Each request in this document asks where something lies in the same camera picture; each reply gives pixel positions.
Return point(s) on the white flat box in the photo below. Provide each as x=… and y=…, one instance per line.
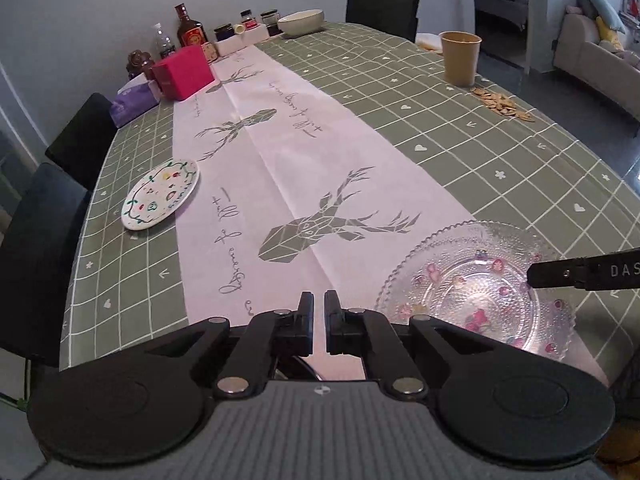
x=237, y=44

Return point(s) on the white painted floral plate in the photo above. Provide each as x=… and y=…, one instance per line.
x=160, y=195

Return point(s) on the liquor bottle with red label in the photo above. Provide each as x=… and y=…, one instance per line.
x=192, y=32

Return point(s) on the dark squat jar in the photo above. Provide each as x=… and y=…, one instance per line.
x=223, y=31

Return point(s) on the jar with red label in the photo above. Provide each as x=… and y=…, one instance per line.
x=247, y=19

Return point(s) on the clear plastic bottle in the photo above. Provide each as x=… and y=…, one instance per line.
x=162, y=42

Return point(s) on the beige sofa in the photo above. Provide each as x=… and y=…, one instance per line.
x=590, y=67

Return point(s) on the black chair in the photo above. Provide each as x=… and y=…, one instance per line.
x=82, y=135
x=382, y=10
x=35, y=260

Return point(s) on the purple tissue pack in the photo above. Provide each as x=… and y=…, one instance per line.
x=132, y=102

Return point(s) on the white deer print table runner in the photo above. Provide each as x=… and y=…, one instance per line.
x=280, y=160

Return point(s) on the small patterned mug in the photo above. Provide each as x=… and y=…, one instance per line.
x=210, y=53

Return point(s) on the yellow cushion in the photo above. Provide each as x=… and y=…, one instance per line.
x=607, y=32

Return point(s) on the brown figurine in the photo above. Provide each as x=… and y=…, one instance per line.
x=138, y=64

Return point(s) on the bed with grey bedding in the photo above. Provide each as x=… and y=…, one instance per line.
x=500, y=2

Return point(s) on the beige paper cup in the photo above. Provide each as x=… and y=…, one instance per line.
x=460, y=60

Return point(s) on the white snack packet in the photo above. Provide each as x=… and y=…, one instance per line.
x=429, y=42

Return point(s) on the pink box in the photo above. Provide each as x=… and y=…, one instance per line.
x=182, y=72

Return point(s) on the dark glass jar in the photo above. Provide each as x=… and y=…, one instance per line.
x=270, y=21

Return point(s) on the clear glass plate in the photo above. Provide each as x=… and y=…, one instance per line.
x=450, y=280

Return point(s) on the green checked tablecloth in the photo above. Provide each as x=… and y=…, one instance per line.
x=450, y=125

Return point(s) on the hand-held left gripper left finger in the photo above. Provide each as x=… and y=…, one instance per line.
x=306, y=312

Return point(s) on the white ceramic bowl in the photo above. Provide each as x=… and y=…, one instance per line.
x=300, y=22

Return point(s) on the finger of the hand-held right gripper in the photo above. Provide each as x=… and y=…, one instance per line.
x=555, y=274

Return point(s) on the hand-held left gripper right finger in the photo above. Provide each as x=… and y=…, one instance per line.
x=331, y=312

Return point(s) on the teal cushion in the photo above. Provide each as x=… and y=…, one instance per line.
x=602, y=7

